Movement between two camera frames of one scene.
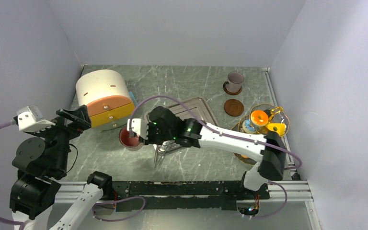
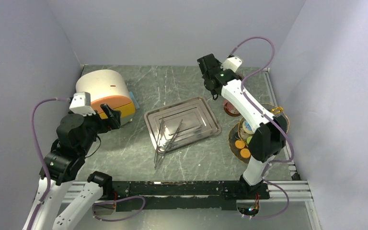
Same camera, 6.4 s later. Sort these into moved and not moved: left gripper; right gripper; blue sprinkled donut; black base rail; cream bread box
Moved: left gripper; right gripper
Not moved: cream bread box; black base rail; blue sprinkled donut
